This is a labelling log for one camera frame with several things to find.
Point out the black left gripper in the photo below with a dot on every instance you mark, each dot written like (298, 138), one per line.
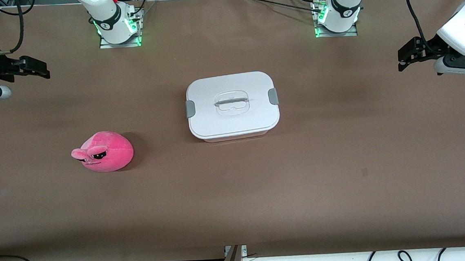
(426, 49)

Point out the pink plush toy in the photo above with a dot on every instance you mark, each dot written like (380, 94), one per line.
(107, 151)

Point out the white box lid grey clips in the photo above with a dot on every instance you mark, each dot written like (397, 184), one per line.
(233, 106)

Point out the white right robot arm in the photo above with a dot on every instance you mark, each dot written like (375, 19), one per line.
(110, 20)

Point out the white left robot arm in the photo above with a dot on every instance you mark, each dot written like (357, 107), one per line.
(344, 8)

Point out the pink plastic box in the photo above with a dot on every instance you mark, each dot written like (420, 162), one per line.
(237, 137)

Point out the brown table cover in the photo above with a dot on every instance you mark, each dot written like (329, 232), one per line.
(262, 206)

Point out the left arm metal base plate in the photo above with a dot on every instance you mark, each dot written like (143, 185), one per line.
(352, 32)

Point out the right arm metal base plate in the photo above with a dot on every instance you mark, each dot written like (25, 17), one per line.
(122, 44)

